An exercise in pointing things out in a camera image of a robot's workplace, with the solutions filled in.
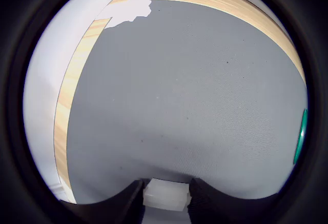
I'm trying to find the white masking tape strip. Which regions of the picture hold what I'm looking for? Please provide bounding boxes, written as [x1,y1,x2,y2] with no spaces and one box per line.
[95,0,152,30]

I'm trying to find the small white plastic terminal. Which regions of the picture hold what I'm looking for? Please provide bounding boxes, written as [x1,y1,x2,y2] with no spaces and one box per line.
[142,178,192,212]

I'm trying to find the dark grey mat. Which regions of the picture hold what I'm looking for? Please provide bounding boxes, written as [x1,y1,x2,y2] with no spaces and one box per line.
[66,0,309,224]

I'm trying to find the round green lid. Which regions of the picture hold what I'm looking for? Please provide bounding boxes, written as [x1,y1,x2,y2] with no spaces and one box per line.
[293,108,309,166]

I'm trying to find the large white partition panel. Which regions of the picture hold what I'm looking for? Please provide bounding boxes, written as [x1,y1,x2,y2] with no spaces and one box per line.
[22,0,134,206]

